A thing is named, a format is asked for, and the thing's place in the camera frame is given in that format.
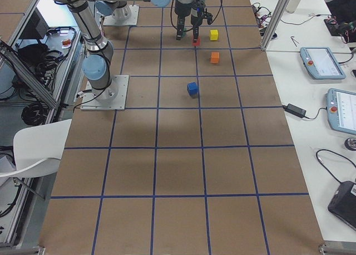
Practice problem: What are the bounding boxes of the black power adapter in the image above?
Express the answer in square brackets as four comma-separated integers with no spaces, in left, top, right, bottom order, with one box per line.
[283,104,306,118]

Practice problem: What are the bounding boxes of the black laptop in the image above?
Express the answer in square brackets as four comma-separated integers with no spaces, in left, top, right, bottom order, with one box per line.
[328,181,355,230]

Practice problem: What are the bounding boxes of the red wooden block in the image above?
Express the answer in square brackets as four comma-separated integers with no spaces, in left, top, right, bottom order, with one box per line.
[192,36,200,46]

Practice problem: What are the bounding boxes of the blue wooden block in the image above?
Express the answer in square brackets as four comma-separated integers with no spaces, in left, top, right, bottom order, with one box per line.
[187,82,199,97]

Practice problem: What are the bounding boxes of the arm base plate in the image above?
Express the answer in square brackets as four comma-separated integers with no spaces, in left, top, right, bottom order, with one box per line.
[80,75,129,111]
[103,4,140,27]

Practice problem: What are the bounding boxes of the white chair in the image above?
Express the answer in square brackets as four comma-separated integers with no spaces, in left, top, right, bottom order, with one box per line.
[0,118,73,202]

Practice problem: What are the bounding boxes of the orange wooden block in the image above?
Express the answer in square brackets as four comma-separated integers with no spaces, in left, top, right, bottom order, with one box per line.
[210,52,220,64]

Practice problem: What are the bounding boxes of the yellow wooden block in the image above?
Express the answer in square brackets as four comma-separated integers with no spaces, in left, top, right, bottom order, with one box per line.
[209,30,219,41]

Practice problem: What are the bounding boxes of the teach pendant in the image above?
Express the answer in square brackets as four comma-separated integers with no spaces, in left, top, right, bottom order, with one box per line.
[300,47,346,80]
[326,88,355,135]

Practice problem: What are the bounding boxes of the far teach pendant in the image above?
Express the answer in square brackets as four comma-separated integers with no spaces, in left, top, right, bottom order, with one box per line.
[300,47,346,80]

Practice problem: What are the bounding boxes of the near teach pendant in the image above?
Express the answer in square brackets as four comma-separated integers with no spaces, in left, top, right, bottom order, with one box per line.
[326,88,355,135]

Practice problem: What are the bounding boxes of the green wooden block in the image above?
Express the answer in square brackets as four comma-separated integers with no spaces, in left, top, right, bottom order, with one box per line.
[181,27,187,38]

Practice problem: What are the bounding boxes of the aluminium frame post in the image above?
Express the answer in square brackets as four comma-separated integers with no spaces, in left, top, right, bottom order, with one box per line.
[260,0,297,51]

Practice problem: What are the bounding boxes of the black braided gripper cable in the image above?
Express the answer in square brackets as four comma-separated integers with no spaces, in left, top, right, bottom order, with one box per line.
[185,0,224,33]

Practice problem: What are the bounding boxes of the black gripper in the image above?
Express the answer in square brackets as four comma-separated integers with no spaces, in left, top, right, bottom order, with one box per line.
[190,0,213,41]
[175,0,192,41]

